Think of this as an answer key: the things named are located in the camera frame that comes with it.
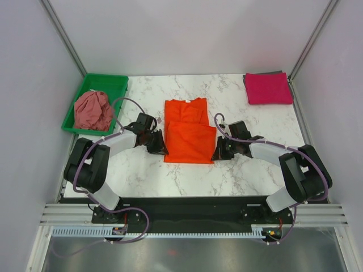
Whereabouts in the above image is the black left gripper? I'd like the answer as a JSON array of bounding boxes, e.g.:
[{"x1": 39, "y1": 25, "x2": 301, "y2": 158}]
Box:
[{"x1": 144, "y1": 129, "x2": 168, "y2": 156}]

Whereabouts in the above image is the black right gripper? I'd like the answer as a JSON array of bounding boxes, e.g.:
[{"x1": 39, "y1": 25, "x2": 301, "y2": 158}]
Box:
[{"x1": 211, "y1": 135, "x2": 239, "y2": 161}]

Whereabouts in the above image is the orange t shirt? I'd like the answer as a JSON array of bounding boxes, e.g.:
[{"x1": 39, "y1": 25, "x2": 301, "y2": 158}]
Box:
[{"x1": 164, "y1": 97, "x2": 216, "y2": 164}]

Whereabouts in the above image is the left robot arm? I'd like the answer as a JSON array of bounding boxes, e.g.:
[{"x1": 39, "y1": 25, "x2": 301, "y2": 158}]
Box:
[{"x1": 64, "y1": 113, "x2": 168, "y2": 223}]

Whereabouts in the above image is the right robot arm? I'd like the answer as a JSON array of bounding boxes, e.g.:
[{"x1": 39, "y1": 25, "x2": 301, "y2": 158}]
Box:
[{"x1": 212, "y1": 121, "x2": 332, "y2": 223}]

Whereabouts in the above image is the green plastic bin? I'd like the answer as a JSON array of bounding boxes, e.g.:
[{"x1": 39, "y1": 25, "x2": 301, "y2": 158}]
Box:
[{"x1": 62, "y1": 73, "x2": 129, "y2": 136}]

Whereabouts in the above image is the dusty pink t shirt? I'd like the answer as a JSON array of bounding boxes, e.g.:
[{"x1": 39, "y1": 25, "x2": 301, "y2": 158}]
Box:
[{"x1": 74, "y1": 90, "x2": 113, "y2": 131}]

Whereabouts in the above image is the folded grey t shirt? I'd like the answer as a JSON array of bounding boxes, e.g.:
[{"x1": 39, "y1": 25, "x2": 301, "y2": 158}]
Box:
[{"x1": 243, "y1": 70, "x2": 289, "y2": 85}]

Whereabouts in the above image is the folded magenta t shirt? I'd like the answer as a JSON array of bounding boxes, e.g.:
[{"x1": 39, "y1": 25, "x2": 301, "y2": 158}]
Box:
[{"x1": 245, "y1": 73, "x2": 293, "y2": 105}]

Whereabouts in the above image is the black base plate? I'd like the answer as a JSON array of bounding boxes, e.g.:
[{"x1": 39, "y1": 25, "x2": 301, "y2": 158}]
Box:
[{"x1": 91, "y1": 196, "x2": 293, "y2": 233}]

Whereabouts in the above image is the white slotted cable duct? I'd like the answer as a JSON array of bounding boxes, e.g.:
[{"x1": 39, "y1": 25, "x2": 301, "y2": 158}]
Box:
[{"x1": 52, "y1": 226, "x2": 271, "y2": 239}]

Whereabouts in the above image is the left aluminium frame post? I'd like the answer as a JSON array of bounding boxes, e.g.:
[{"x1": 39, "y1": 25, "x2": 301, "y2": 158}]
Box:
[{"x1": 39, "y1": 0, "x2": 87, "y2": 77}]

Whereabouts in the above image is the aluminium frame post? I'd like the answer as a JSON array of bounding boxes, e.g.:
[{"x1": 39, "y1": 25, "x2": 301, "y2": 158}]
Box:
[
  {"x1": 39, "y1": 0, "x2": 87, "y2": 77},
  {"x1": 288, "y1": 0, "x2": 340, "y2": 82}
]

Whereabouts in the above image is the right aluminium frame post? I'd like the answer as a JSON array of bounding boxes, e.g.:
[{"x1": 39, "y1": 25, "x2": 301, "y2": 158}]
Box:
[{"x1": 288, "y1": 0, "x2": 340, "y2": 82}]

